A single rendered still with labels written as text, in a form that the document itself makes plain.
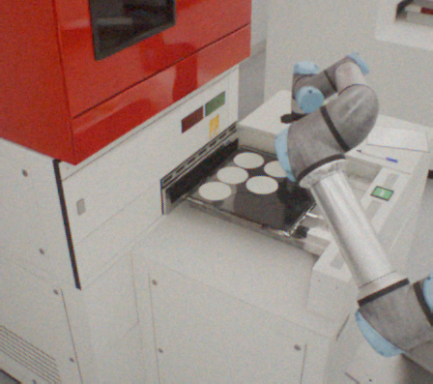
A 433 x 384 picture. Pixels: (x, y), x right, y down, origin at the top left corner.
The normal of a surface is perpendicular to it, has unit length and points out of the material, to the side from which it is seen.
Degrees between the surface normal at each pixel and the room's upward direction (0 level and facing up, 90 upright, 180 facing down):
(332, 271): 0
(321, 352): 90
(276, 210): 0
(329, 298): 90
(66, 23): 90
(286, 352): 90
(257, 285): 0
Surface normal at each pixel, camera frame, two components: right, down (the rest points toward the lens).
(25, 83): -0.53, 0.45
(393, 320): -0.44, -0.15
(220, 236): 0.00, -0.85
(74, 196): 0.85, 0.28
